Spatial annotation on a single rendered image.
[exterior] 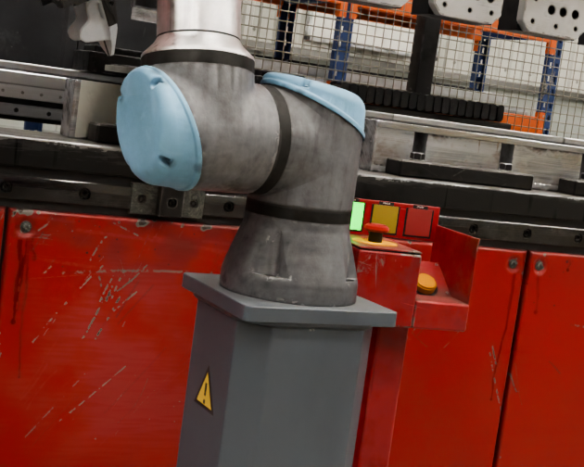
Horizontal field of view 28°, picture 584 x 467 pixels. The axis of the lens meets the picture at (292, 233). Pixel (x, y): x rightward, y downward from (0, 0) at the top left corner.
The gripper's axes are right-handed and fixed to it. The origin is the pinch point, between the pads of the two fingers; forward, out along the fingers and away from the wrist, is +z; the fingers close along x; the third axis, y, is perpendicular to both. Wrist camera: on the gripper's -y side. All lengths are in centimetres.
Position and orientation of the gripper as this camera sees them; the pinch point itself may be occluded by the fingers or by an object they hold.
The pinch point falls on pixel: (111, 45)
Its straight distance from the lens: 179.4
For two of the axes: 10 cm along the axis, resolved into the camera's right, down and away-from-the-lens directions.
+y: -7.5, 4.4, -4.9
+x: 6.2, 2.0, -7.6
